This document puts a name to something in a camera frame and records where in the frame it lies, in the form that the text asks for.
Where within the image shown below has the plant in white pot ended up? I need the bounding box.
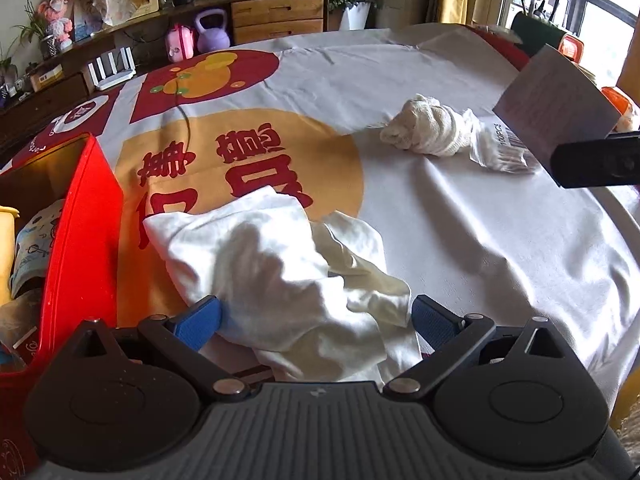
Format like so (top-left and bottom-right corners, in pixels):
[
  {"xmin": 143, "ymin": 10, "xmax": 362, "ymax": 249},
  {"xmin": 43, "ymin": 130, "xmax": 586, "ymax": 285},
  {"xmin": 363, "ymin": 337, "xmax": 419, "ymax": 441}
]
[{"xmin": 324, "ymin": 0, "xmax": 377, "ymax": 31}]

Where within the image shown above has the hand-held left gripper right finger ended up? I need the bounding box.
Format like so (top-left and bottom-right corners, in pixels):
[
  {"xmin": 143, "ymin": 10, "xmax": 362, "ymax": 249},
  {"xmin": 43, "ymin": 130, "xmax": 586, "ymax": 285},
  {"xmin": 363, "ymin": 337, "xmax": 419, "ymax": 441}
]
[{"xmin": 382, "ymin": 294, "xmax": 563, "ymax": 403}]

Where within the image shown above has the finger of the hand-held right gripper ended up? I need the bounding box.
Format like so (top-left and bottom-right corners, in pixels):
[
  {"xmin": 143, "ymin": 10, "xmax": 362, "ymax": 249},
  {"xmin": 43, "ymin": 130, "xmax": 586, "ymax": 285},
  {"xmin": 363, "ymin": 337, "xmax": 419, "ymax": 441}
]
[{"xmin": 548, "ymin": 131, "xmax": 640, "ymax": 189}]

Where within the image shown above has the purple kettlebell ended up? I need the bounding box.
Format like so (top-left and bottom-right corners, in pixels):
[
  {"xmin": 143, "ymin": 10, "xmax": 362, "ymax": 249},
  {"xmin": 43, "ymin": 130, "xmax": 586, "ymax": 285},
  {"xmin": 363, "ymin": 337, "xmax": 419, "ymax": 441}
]
[{"xmin": 194, "ymin": 8, "xmax": 232, "ymax": 54}]

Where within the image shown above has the light wooden drawer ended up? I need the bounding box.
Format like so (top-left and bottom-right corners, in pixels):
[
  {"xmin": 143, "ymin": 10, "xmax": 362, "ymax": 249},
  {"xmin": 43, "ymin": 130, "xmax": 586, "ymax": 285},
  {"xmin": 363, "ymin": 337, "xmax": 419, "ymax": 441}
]
[
  {"xmin": 233, "ymin": 19, "xmax": 325, "ymax": 44},
  {"xmin": 232, "ymin": 0, "xmax": 325, "ymax": 25}
]

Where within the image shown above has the red cardboard box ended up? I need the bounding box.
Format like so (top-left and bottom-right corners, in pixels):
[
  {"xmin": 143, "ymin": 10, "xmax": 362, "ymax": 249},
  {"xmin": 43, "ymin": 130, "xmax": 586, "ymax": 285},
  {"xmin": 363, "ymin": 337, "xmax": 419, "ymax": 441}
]
[{"xmin": 0, "ymin": 132, "xmax": 125, "ymax": 472}]

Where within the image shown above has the white shirt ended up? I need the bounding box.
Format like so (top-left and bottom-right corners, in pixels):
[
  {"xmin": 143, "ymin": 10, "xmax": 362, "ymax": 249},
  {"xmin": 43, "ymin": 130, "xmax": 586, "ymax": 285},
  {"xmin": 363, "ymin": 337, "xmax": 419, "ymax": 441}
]
[{"xmin": 142, "ymin": 185, "xmax": 423, "ymax": 387}]

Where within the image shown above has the clear plastic bag with barcode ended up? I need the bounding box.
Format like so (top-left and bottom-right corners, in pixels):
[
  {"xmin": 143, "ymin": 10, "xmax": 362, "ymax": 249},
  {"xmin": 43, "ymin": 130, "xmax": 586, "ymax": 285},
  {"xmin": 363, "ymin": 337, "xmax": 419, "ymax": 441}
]
[{"xmin": 469, "ymin": 122, "xmax": 542, "ymax": 176}]

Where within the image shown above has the rolled cream towel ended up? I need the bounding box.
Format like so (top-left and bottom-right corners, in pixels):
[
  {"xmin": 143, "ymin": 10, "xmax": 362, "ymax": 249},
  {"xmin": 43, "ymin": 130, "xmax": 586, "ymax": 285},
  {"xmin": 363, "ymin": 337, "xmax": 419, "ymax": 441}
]
[{"xmin": 380, "ymin": 93, "xmax": 484, "ymax": 159}]

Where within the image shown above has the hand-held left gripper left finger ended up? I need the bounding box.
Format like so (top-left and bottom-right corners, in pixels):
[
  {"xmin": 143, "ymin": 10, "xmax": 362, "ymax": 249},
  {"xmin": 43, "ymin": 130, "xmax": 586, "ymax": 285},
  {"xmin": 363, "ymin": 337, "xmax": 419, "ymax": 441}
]
[{"xmin": 75, "ymin": 295, "xmax": 251, "ymax": 403}]

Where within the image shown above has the pink toy case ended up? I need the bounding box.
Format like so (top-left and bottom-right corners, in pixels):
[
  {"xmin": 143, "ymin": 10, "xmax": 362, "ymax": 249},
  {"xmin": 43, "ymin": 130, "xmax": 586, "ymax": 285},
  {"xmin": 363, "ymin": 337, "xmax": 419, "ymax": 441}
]
[{"xmin": 165, "ymin": 24, "xmax": 197, "ymax": 64}]

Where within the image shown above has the dark pen holder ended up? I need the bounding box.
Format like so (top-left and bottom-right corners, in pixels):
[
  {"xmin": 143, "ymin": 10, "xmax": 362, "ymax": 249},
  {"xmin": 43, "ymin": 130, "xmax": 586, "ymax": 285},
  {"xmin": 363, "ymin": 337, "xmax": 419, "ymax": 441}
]
[{"xmin": 510, "ymin": 0, "xmax": 572, "ymax": 59}]

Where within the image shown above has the long wooden cabinet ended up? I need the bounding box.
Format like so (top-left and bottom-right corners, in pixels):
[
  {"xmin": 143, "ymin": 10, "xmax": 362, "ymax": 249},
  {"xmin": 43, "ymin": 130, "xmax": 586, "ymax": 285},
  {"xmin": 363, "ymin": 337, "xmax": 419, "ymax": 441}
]
[{"xmin": 0, "ymin": 0, "xmax": 331, "ymax": 147}]

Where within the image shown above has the blue picture frame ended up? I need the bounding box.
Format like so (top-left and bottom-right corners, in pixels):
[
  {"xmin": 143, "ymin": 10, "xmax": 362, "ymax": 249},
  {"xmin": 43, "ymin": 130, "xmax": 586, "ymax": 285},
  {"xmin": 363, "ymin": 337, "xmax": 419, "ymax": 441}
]
[{"xmin": 74, "ymin": 0, "xmax": 104, "ymax": 42}]

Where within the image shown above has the thin black cord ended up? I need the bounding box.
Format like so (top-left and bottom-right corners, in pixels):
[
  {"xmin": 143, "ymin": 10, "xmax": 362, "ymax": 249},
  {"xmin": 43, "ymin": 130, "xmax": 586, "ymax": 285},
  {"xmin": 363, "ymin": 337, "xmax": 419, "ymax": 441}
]
[{"xmin": 170, "ymin": 77, "xmax": 192, "ymax": 149}]

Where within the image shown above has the white router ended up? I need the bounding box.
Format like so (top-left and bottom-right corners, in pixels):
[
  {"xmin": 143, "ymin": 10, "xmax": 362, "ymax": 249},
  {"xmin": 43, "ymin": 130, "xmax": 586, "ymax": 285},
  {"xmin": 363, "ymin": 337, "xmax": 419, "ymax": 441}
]
[{"xmin": 82, "ymin": 46, "xmax": 137, "ymax": 92}]

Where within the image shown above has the pink doll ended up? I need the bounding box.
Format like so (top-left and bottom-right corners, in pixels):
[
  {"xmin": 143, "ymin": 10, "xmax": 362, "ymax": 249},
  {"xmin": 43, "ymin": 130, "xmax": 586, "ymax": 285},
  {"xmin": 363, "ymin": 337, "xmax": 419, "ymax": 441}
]
[{"xmin": 37, "ymin": 0, "xmax": 76, "ymax": 54}]

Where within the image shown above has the printed red and white tablecloth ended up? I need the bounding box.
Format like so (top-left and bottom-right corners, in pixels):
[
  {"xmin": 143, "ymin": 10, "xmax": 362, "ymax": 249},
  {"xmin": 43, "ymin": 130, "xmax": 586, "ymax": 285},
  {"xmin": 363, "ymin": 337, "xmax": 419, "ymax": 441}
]
[{"xmin": 0, "ymin": 22, "xmax": 640, "ymax": 401}]

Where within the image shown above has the cartoon print cloth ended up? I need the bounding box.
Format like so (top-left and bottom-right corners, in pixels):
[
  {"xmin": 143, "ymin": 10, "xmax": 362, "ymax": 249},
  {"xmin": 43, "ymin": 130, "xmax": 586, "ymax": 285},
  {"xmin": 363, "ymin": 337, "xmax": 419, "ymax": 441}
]
[{"xmin": 10, "ymin": 199, "xmax": 66, "ymax": 302}]

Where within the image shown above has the orange lidded container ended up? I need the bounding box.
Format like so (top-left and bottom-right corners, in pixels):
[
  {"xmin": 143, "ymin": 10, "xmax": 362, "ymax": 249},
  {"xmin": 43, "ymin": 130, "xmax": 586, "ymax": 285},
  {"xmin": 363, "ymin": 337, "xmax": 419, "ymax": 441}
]
[
  {"xmin": 600, "ymin": 86, "xmax": 640, "ymax": 117},
  {"xmin": 557, "ymin": 35, "xmax": 587, "ymax": 64}
]

